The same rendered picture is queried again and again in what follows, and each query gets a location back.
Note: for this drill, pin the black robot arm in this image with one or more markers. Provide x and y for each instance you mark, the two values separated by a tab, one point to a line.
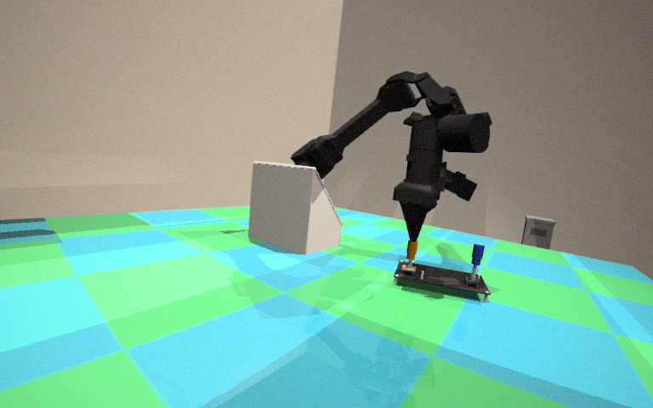
448	128

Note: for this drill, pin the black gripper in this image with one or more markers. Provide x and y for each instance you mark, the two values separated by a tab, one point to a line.
417	194

